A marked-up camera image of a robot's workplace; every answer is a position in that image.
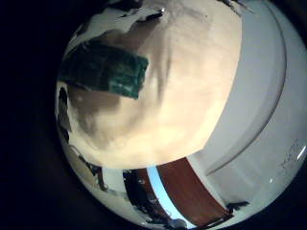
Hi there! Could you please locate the flower bouquet with teal stem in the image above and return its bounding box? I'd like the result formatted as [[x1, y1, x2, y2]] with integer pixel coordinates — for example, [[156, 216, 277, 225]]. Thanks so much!
[[57, 39, 150, 100]]

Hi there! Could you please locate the narrow door window pane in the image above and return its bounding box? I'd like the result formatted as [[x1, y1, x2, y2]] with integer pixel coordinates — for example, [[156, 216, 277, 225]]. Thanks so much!
[[146, 166, 196, 229]]

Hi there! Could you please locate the black braided cable loom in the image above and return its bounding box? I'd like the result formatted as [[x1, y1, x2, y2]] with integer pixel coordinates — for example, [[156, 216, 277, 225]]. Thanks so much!
[[123, 169, 167, 224]]

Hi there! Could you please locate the white whiteboard wall panel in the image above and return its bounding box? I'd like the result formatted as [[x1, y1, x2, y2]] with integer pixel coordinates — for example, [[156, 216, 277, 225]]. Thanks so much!
[[188, 0, 307, 221]]

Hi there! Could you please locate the black wall fixture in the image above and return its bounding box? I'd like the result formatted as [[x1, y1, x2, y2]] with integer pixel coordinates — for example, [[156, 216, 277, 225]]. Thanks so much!
[[224, 200, 250, 214]]

